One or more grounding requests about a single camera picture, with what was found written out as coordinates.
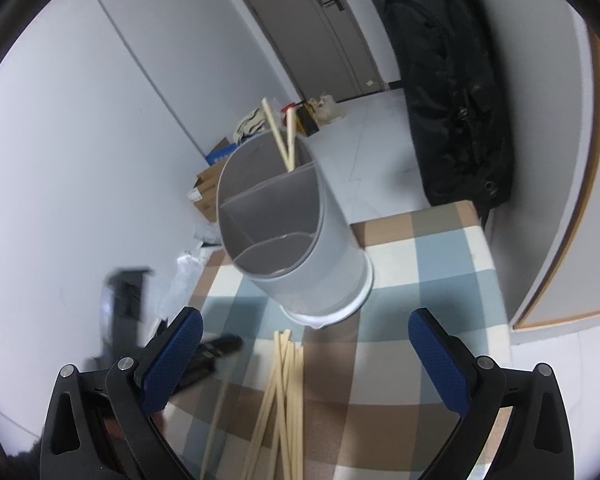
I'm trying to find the grey door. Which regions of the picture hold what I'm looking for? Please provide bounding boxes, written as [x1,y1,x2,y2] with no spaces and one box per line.
[219,0,383,103]

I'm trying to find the grey divided utensil holder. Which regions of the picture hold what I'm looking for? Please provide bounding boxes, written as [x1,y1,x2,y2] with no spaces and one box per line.
[216,130,375,330]

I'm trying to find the white work gloves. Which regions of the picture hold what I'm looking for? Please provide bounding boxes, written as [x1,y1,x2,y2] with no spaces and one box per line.
[232,107,273,143]

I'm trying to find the pile of wooden chopsticks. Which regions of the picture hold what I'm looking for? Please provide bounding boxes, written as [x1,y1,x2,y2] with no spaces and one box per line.
[200,329,306,480]

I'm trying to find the checked tablecloth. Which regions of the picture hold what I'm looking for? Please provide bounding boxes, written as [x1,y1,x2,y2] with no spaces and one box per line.
[150,200,513,480]

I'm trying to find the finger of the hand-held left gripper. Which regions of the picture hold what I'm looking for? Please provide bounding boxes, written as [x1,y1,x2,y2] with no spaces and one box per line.
[177,336,244,390]

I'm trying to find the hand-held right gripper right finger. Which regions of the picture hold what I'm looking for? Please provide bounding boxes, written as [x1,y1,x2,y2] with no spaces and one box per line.
[407,307,576,480]

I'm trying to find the beige plastic bag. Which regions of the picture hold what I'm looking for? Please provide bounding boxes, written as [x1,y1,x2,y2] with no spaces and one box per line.
[307,95,348,124]

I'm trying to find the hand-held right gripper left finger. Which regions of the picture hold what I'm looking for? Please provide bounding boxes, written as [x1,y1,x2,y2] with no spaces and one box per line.
[40,305,206,480]

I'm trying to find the white board wooden edge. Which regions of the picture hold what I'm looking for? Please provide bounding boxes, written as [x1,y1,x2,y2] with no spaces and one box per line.
[510,25,600,331]

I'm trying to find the blue cardboard box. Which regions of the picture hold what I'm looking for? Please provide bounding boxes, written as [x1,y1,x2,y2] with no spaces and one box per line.
[205,137,241,166]

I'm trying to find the brown cardboard box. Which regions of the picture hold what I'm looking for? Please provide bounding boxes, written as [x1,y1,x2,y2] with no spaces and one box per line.
[196,159,227,197]

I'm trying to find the black hanging bag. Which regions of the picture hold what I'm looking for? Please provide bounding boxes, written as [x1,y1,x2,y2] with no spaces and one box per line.
[382,0,516,226]

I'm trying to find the clear plastic sheet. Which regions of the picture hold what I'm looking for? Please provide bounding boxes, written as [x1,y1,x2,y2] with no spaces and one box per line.
[172,240,221,311]

